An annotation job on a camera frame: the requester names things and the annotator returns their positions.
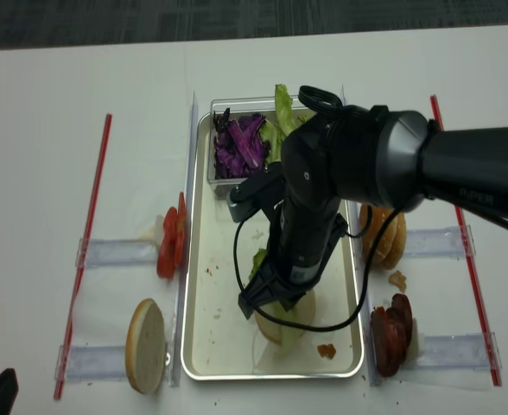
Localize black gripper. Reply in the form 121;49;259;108
238;254;323;318

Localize green lettuce leaves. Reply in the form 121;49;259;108
260;84;305;360

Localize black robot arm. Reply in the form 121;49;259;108
228;105;508;316

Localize dark meat patties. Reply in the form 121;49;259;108
370;293;413;377

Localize tomato slices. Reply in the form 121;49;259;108
156;192;187;279

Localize bottom bun on tray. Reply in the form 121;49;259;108
254;290;315;348

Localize right long clear divider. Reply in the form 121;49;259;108
339;84;381;388

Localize long clear divider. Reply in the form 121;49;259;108
339;84;381;388
168;91;199;388

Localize sesame bun front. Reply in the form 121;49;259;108
359;205;400;265

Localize sesame bun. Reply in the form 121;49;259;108
380;213;407;270
359;205;400;265

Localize sesame bun back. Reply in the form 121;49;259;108
380;213;407;270

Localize metal serving tray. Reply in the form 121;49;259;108
181;114;365;380

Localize bun crumb piece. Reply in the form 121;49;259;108
388;271;407;293

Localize left long clear divider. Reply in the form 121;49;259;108
168;91;199;388

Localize shredded purple cabbage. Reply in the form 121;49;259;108
213;108;270;180

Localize clear plastic salad container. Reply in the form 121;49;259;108
207;96;313;198

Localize white holder block left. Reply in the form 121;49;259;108
141;215;165;246

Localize white holder block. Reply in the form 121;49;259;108
406;318;424;362
141;215;165;246

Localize right upper clear crossbar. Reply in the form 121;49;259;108
403;226;475;258

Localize clear crossbar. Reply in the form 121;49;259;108
75;239;158;269
405;333;502;370
403;226;475;258
54;345;126;382

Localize white holder block right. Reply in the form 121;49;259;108
406;318;424;362

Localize bun half left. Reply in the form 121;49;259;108
125;298;166;395

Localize right red strip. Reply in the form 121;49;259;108
429;95;503;387

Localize red strip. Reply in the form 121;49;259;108
429;95;503;387
53;113;112;402

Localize left upper clear crossbar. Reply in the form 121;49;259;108
75;239;158;269

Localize right lower clear crossbar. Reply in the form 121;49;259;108
405;333;502;370

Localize left lower clear crossbar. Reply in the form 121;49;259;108
54;345;126;382

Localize left red strip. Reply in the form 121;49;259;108
53;113;112;402

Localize black object corner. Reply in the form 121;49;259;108
0;368;19;415

